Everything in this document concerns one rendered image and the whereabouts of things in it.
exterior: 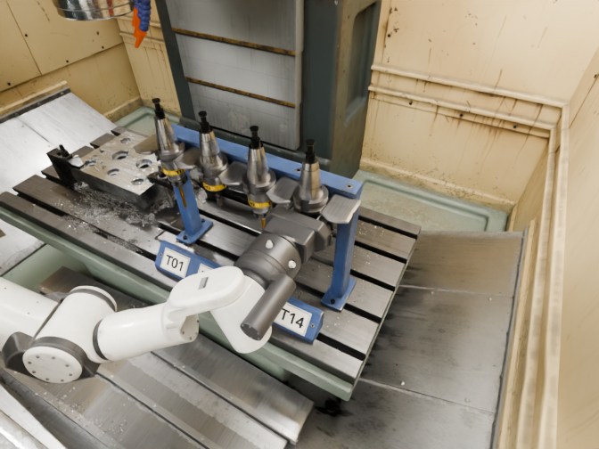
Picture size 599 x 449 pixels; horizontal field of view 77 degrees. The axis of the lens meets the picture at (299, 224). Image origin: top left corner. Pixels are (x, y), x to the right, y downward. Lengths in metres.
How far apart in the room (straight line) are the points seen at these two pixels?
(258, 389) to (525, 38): 1.27
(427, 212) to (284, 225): 1.11
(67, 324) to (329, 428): 0.61
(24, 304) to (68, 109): 1.52
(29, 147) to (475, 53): 1.75
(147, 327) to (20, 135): 1.51
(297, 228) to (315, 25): 0.73
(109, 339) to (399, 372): 0.66
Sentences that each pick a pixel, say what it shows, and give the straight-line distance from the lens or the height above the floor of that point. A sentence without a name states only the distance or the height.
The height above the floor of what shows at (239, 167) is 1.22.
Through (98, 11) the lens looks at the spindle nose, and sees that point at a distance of 0.92.
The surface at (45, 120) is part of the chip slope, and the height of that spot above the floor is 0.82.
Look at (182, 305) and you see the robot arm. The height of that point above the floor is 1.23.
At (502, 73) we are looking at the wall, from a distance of 1.49.
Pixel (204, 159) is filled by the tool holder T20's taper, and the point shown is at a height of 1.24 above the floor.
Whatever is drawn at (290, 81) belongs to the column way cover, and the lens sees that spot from 1.26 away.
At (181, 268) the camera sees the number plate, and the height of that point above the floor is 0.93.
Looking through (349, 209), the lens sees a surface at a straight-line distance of 0.66.
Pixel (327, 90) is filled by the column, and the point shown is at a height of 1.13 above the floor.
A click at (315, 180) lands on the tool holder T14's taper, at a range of 0.64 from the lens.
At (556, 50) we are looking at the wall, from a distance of 1.47.
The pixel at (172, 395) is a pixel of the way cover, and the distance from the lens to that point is 1.02.
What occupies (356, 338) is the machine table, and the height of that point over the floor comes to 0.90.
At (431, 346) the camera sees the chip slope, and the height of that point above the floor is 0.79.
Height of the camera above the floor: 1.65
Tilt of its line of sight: 44 degrees down
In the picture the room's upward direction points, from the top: straight up
